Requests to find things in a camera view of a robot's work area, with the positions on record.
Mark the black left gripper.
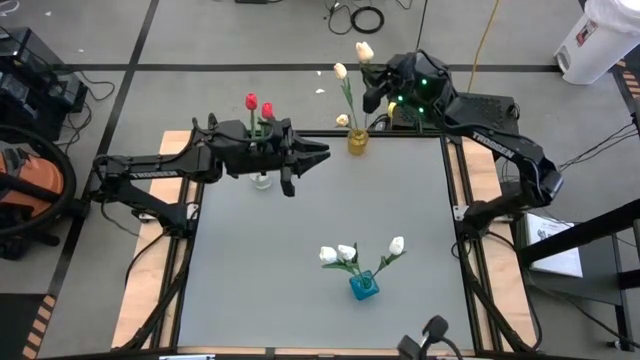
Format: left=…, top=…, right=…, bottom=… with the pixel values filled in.
left=219, top=118, right=333, bottom=182

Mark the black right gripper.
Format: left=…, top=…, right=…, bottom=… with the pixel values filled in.
left=361, top=49, right=454, bottom=121

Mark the white artificial tulip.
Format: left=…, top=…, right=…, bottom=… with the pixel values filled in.
left=367, top=236, right=407, bottom=281
left=337, top=243, right=366, bottom=284
left=319, top=245, right=362, bottom=281

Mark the yellow glass vase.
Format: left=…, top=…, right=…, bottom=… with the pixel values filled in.
left=347, top=127, right=370, bottom=156

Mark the clear glass vase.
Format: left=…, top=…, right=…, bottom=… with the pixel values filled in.
left=249, top=172, right=274, bottom=192

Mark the blue cut-glass vase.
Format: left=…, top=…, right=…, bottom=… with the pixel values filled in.
left=348, top=269, right=381, bottom=302

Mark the black perforated computer case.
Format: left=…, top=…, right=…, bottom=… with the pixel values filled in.
left=389, top=92, right=521, bottom=161

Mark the grey table mat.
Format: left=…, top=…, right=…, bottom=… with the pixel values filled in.
left=177, top=135, right=475, bottom=350

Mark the black rounded device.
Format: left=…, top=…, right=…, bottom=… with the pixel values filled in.
left=396, top=314, right=466, bottom=360

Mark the white plastic bin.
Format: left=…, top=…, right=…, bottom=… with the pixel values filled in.
left=553, top=0, right=640, bottom=86

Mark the black side table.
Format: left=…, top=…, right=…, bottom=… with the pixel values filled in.
left=514, top=197, right=640, bottom=354

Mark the white printed booklet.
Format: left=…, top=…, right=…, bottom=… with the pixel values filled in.
left=525, top=212, right=585, bottom=279

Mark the orange vacuum cleaner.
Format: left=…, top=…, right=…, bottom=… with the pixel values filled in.
left=0, top=124, right=79, bottom=261

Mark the black equipment stack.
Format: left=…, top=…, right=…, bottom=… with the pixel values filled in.
left=0, top=27, right=90, bottom=144

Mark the black aluminium table frame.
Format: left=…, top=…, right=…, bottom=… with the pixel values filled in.
left=114, top=112, right=546, bottom=359

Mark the black coiled cable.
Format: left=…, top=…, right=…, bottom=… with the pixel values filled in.
left=324, top=0, right=386, bottom=36

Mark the black floor cable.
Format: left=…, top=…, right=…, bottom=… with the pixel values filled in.
left=414, top=0, right=430, bottom=54

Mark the yellow floor cable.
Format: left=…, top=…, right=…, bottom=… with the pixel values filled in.
left=467, top=0, right=501, bottom=94

